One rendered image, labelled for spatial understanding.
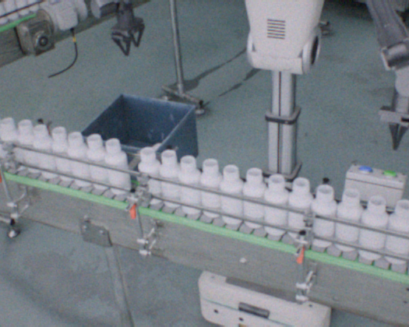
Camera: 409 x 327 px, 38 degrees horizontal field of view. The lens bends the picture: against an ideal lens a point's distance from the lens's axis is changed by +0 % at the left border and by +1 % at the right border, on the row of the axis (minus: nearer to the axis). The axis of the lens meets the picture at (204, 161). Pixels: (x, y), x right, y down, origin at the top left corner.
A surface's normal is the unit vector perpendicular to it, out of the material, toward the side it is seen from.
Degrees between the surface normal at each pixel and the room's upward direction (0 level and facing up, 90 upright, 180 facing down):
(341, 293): 90
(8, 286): 0
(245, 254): 90
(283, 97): 90
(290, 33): 90
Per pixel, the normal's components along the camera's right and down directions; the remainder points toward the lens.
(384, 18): -0.07, 0.69
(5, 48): 0.74, 0.36
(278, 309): -0.26, -0.40
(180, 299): -0.07, -0.80
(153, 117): -0.41, 0.57
